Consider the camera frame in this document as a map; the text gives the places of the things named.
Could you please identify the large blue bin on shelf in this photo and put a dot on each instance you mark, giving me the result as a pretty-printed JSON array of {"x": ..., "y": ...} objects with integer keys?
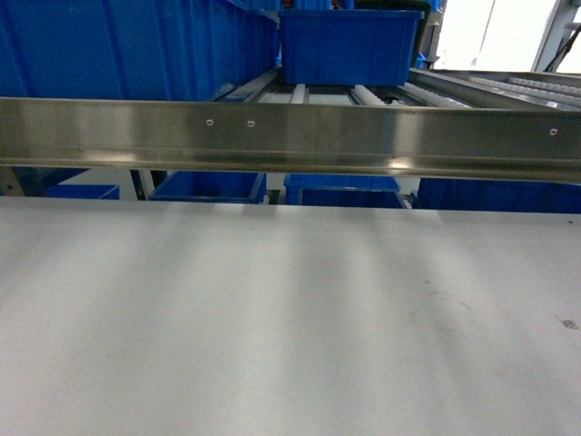
[{"x": 348, "y": 47}]

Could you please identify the stainless steel roller shelf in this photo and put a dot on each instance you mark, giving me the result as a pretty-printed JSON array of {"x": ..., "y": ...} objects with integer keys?
[{"x": 483, "y": 125}]

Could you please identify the blue bin far left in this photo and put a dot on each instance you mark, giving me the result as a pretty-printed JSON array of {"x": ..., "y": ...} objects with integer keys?
[{"x": 133, "y": 50}]

